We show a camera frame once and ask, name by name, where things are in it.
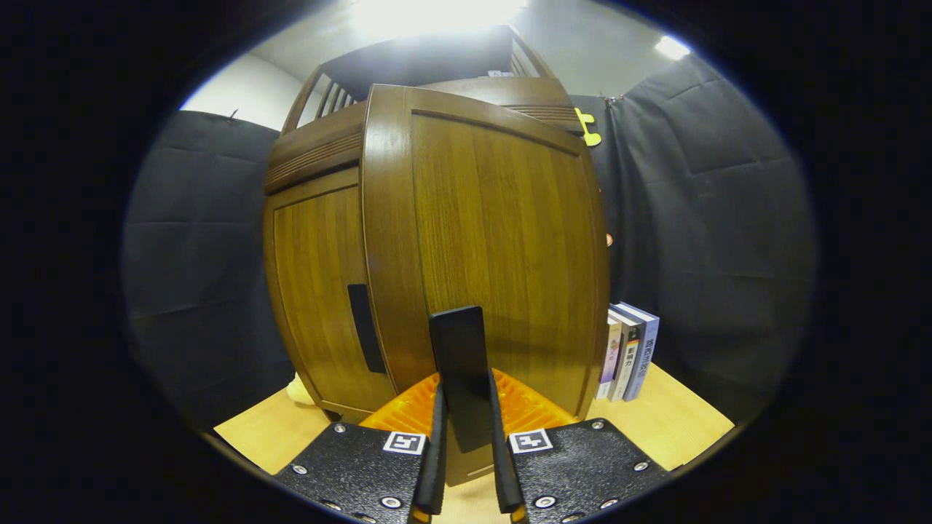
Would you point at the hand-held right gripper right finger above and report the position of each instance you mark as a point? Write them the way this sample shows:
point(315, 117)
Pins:
point(582, 462)

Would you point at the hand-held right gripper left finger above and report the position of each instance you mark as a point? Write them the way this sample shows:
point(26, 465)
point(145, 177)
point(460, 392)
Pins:
point(357, 466)

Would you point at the wooden cabinet door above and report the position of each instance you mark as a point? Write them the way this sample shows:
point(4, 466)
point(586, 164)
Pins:
point(502, 233)
point(317, 291)

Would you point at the wooden double-door shoe cabinet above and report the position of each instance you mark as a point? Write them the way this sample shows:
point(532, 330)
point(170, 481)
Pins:
point(313, 145)

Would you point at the pale round object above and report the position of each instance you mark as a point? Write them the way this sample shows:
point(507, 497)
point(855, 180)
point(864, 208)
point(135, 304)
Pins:
point(300, 391)

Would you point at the pale pink book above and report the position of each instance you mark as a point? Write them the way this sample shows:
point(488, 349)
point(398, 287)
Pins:
point(610, 356)

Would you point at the black and white book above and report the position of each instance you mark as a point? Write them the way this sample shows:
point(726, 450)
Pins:
point(628, 356)

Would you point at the blue-grey book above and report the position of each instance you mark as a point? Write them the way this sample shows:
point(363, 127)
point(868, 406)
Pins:
point(644, 349)

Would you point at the black backdrop cloth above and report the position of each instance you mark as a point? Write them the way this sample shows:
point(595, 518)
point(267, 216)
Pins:
point(196, 255)
point(713, 240)

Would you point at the small ceiling light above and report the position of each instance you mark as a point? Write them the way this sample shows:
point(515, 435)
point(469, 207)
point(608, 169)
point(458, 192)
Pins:
point(671, 47)

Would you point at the large rectangular ceiling light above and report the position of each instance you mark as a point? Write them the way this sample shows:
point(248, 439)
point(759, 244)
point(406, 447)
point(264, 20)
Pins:
point(437, 14)

